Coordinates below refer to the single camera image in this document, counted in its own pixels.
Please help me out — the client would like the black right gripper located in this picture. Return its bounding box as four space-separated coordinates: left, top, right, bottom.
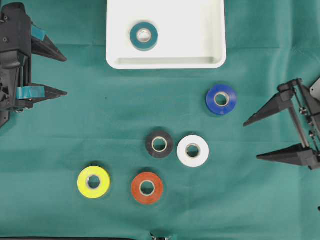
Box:
243 78 320 170

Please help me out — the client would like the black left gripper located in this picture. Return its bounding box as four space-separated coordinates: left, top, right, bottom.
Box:
0 2 68 126

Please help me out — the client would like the white tape roll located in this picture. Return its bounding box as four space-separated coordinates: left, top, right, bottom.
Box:
177 135 210 168

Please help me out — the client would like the teal tape roll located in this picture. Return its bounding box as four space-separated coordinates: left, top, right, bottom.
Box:
130 22 159 52

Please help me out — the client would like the blue tape roll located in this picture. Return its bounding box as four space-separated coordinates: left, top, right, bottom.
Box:
205 84 237 116

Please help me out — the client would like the yellow tape roll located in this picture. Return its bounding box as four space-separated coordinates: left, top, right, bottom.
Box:
77 166 111 199

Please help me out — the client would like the black tape roll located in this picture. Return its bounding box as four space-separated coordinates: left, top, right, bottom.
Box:
145 130 174 159

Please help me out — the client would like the white plastic tray case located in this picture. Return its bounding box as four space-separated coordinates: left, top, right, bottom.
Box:
106 0 227 70

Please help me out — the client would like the orange-red tape roll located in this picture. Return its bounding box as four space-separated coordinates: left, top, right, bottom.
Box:
131 172 164 205

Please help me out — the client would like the black clamp at table edge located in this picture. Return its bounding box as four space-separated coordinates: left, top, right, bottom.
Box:
150 232 173 240

